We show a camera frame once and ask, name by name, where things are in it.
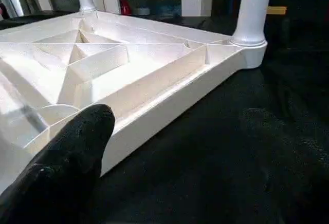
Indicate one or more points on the white plastic table top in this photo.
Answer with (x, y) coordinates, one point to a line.
(128, 64)

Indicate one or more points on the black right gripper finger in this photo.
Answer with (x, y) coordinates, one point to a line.
(61, 172)

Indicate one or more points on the small tan tag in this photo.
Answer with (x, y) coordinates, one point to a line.
(276, 11)

